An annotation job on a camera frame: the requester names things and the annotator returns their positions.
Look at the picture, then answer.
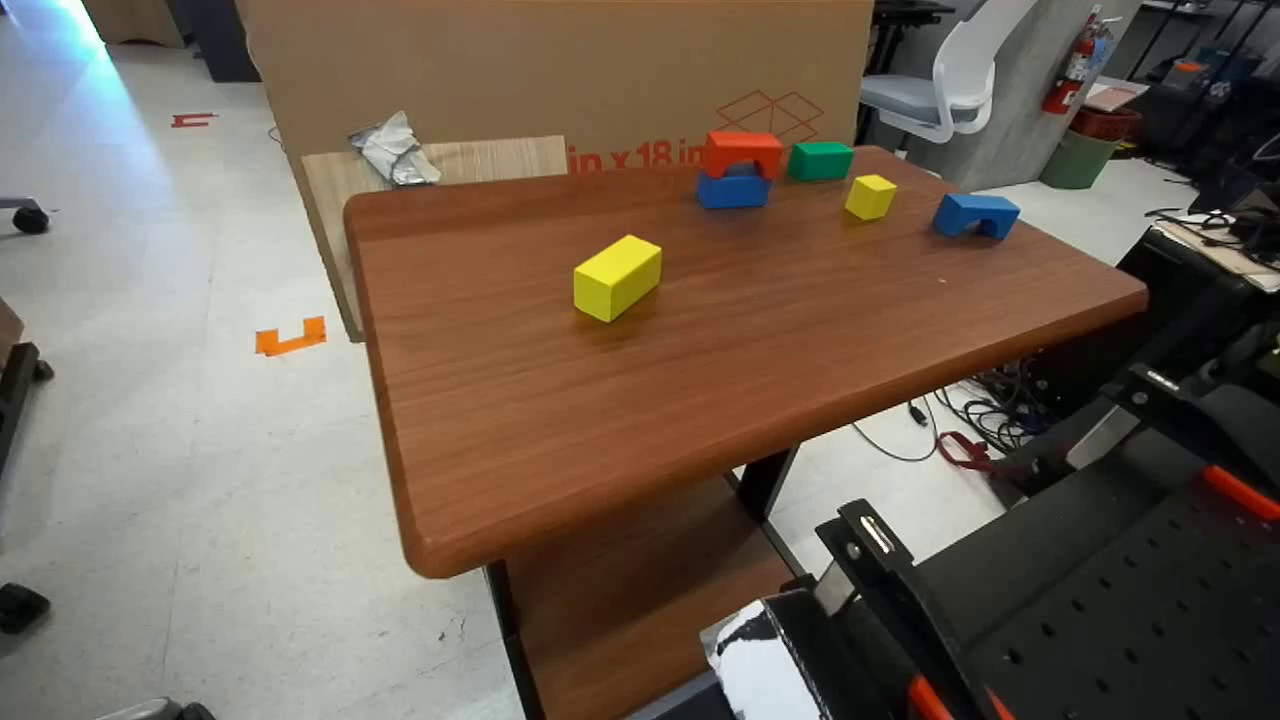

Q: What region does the large yellow rectangular block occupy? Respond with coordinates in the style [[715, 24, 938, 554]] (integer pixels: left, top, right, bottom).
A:
[[571, 235, 663, 324]]

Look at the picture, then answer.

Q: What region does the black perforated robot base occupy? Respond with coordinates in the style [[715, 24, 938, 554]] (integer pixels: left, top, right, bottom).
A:
[[699, 373, 1280, 720]]

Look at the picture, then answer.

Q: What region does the blue block under orange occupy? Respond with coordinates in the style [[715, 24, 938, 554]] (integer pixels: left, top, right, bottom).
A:
[[697, 168, 768, 213]]

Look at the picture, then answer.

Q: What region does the orange arch block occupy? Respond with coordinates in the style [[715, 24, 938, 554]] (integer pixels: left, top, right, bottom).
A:
[[699, 129, 784, 180]]

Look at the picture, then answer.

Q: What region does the green rectangular block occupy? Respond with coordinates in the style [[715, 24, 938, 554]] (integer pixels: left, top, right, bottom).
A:
[[787, 139, 852, 186]]

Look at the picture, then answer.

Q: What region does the small yellow cube block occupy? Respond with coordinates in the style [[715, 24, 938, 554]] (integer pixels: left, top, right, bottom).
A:
[[845, 171, 895, 221]]

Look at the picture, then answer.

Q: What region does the blue arch block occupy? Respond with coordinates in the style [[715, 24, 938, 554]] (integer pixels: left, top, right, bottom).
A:
[[931, 194, 1021, 240]]

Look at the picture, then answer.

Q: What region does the wooden table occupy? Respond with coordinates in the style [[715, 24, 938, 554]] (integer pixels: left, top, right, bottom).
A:
[[343, 147, 1148, 720]]

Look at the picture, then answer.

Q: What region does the large cardboard box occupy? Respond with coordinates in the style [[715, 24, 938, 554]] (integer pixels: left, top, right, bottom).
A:
[[238, 0, 874, 171]]

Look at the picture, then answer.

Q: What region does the crumpled white cloth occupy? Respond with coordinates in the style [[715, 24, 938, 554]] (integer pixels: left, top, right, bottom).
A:
[[349, 111, 439, 190]]

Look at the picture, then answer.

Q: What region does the light wooden board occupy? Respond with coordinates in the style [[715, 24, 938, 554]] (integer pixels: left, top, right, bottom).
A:
[[301, 132, 571, 344]]

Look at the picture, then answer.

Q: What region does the grey office chair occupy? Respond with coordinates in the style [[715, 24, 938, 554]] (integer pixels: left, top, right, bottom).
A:
[[859, 0, 1036, 146]]

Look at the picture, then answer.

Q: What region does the green bucket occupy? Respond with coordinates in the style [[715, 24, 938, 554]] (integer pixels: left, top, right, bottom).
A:
[[1039, 132, 1112, 190]]

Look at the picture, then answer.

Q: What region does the red fire extinguisher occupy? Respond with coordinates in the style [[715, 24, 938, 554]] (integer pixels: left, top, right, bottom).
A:
[[1039, 15, 1112, 118]]

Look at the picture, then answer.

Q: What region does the red tape floor marker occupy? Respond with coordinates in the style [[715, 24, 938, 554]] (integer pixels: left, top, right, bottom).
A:
[[174, 111, 216, 129]]

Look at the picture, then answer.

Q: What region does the black orange clamp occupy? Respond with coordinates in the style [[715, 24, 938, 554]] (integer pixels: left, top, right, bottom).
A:
[[1201, 465, 1280, 525]]

